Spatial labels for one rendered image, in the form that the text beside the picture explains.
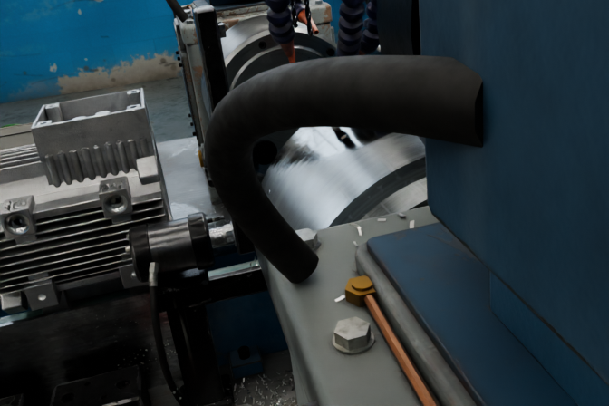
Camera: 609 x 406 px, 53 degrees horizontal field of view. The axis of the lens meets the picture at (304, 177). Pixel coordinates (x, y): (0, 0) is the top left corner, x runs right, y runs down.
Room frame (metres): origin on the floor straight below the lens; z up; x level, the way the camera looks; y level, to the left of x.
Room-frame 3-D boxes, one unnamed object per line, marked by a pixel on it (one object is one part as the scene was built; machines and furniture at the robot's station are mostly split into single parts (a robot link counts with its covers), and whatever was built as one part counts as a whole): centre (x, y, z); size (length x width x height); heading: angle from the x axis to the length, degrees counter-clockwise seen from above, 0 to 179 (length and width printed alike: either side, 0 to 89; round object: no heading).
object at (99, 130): (0.70, 0.23, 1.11); 0.12 x 0.11 x 0.07; 102
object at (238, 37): (1.09, 0.04, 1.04); 0.37 x 0.25 x 0.25; 11
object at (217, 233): (0.58, 0.12, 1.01); 0.08 x 0.02 x 0.02; 101
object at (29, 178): (0.69, 0.27, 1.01); 0.20 x 0.19 x 0.19; 102
